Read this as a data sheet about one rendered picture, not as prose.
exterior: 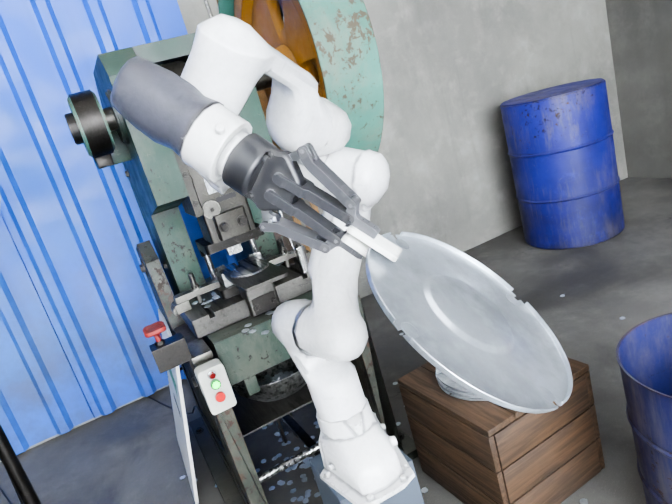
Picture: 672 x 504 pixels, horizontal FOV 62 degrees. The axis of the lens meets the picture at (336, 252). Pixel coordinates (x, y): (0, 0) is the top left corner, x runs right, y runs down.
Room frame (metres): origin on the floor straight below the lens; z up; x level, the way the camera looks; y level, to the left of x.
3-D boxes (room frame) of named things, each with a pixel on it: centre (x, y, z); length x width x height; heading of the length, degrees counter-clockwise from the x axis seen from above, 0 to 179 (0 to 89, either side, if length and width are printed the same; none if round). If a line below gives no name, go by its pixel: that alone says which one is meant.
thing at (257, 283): (1.64, 0.26, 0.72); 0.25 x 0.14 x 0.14; 22
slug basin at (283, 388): (1.80, 0.32, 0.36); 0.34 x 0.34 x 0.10
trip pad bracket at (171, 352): (1.47, 0.53, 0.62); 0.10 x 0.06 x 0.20; 112
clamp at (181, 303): (1.74, 0.48, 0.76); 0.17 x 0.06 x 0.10; 112
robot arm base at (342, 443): (1.04, 0.07, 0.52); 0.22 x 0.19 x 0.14; 21
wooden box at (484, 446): (1.44, -0.33, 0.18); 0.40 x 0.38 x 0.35; 24
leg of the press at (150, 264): (1.84, 0.62, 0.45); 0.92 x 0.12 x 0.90; 22
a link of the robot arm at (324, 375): (1.11, 0.10, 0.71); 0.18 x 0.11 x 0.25; 35
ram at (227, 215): (1.77, 0.31, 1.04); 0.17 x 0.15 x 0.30; 22
